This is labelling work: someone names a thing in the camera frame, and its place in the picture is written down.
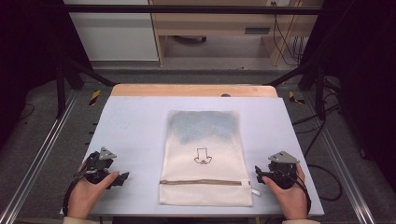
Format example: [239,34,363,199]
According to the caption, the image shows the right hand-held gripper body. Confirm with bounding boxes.
[262,150,301,190]

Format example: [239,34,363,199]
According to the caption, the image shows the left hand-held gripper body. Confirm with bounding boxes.
[81,147,118,185]

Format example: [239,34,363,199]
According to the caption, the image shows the white mesh laundry bag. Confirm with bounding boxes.
[158,109,262,207]

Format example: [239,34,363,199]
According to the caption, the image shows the person's right hand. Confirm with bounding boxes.
[262,163,310,220]

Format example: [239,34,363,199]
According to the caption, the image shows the person's left hand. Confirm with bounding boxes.
[65,170,120,219]

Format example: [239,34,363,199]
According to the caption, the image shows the light blue table mat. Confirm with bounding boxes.
[59,95,325,217]

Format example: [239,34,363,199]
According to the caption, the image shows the yellow black floor tape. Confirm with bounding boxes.
[89,89,103,107]
[288,91,306,105]

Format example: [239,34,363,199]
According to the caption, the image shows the black metal stand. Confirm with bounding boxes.
[55,57,117,119]
[263,60,329,121]

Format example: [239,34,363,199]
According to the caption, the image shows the wooden table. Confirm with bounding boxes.
[110,83,279,98]

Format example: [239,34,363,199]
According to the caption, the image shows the black curtain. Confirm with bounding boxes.
[0,0,92,150]
[300,0,396,190]

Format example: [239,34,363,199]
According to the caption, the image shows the white cabinet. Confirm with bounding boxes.
[63,0,160,62]

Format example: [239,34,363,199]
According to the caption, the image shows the grey desk label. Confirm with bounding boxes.
[244,26,272,35]

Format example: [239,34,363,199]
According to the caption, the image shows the light wooden desk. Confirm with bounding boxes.
[148,0,324,67]

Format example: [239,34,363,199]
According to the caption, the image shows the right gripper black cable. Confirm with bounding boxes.
[292,174,312,214]

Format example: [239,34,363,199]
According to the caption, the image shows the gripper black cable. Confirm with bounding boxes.
[292,174,312,214]
[62,174,87,217]

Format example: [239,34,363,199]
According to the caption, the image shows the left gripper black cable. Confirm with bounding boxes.
[62,174,87,217]

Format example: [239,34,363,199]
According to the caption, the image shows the aluminium rail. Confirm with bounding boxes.
[0,90,79,224]
[303,92,377,224]

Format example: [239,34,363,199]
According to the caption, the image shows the thin black floor cable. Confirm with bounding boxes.
[18,102,35,123]

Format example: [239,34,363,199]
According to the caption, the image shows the hanging black cables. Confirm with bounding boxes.
[271,1,305,67]

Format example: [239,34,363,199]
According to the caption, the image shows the black horizontal frame bar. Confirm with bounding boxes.
[62,4,323,16]

